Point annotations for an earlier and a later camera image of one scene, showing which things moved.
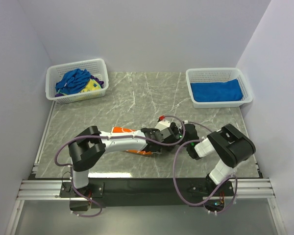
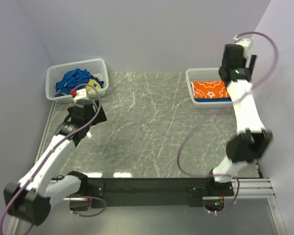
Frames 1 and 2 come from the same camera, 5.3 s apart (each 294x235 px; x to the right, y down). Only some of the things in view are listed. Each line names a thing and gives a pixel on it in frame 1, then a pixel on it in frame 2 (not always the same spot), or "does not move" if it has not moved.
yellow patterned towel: x=92 y=84 does not move
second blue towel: x=73 y=82 does not move
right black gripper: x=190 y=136 to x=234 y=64
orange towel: x=124 y=129 to x=210 y=89
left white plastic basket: x=96 y=67 does not move
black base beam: x=145 y=191 does not move
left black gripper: x=155 y=130 to x=101 y=117
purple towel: x=100 y=82 does not move
